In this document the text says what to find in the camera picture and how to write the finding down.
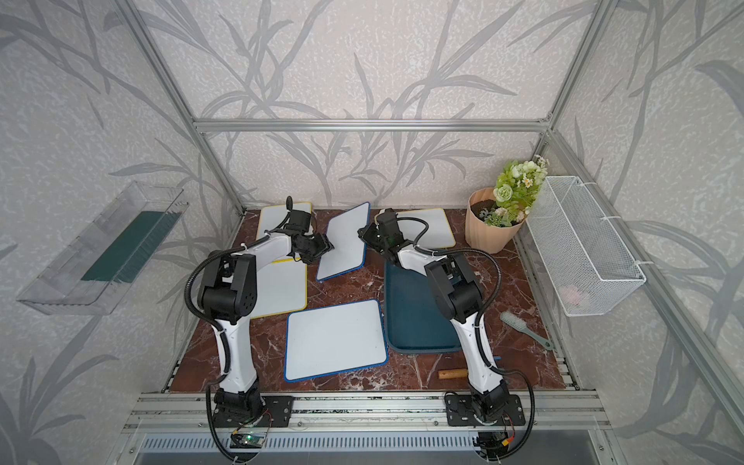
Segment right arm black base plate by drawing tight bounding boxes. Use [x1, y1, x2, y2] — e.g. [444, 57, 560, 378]
[444, 391, 527, 426]

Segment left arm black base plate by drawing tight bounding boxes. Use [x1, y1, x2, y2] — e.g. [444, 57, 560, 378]
[212, 391, 295, 428]

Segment green white artificial flowers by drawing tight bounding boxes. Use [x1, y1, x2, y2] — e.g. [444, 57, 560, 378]
[476, 156, 548, 228]

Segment white wire mesh basket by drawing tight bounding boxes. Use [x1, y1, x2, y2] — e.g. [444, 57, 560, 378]
[527, 176, 646, 317]

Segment right circuit board with wires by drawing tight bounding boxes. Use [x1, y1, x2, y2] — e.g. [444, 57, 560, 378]
[473, 432, 513, 460]

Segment blue framed whiteboard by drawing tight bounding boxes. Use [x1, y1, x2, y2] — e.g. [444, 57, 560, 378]
[284, 300, 389, 383]
[317, 203, 370, 281]

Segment aluminium front rail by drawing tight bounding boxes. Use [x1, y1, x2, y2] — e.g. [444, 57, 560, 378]
[122, 391, 611, 434]

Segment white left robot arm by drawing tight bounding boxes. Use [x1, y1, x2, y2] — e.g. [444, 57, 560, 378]
[184, 208, 333, 416]

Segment pink object in basket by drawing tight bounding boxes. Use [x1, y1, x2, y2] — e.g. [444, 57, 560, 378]
[558, 285, 590, 308]

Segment beige flower pot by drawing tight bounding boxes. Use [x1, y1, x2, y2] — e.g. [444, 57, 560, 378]
[465, 188, 522, 254]

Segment yellow framed whiteboard near left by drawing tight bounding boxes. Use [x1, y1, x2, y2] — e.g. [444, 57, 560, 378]
[249, 261, 307, 319]

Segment yellow framed whiteboard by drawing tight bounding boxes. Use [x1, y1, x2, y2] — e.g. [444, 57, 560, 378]
[397, 208, 456, 249]
[256, 201, 312, 239]
[249, 261, 307, 319]

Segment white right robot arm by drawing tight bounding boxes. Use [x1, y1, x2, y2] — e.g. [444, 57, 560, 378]
[358, 208, 535, 417]

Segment dark teal storage tray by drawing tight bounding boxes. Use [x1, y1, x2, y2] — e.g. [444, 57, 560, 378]
[384, 262, 461, 355]

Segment yellow framed whiteboard far left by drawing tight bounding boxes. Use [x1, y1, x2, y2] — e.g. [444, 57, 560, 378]
[256, 201, 312, 239]

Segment clear plastic wall shelf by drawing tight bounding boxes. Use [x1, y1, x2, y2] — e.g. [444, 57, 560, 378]
[17, 181, 189, 316]

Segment green circuit board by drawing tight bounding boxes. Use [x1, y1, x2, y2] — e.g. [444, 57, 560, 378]
[231, 432, 265, 450]

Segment yellow framed whiteboard right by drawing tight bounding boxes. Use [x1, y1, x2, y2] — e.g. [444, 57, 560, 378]
[397, 208, 456, 249]

